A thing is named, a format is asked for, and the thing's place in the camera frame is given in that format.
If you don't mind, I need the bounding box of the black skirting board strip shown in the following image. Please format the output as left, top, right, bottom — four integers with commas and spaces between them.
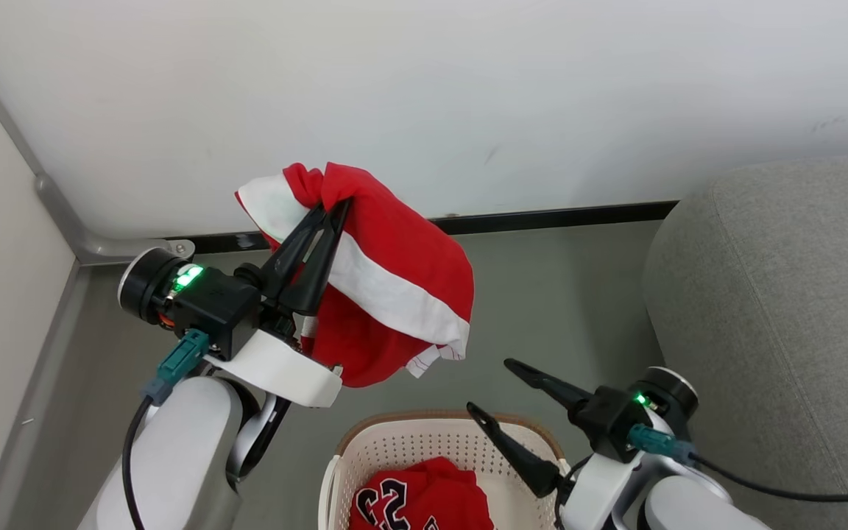
165, 200, 679, 255

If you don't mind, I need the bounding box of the grey fabric sofa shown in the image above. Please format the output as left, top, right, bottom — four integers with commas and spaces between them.
643, 152, 848, 530

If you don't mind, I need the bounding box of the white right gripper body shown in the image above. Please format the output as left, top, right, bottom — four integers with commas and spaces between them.
560, 450, 651, 530

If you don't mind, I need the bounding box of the grey metal corner trim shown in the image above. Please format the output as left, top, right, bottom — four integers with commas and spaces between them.
0, 28, 197, 266

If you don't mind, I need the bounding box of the red jersey with black numbers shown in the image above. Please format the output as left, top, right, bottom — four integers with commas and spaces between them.
350, 456, 495, 530

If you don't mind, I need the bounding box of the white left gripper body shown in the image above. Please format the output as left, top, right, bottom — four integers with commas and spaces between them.
205, 328, 343, 409

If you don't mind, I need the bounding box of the red shirt with white stripe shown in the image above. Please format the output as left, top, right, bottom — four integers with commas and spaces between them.
235, 162, 475, 389

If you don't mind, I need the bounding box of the cream perforated plastic laundry basket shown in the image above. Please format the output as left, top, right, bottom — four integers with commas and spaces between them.
319, 411, 570, 530

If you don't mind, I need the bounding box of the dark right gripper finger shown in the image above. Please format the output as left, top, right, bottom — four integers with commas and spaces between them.
467, 401, 564, 498
503, 358, 593, 414

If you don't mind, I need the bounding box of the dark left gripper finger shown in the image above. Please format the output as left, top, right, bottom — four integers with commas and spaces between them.
257, 204, 328, 300
276, 197, 353, 317

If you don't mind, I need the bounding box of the black cable with teal plug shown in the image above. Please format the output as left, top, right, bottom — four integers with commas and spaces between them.
121, 328, 211, 530
626, 423, 848, 504

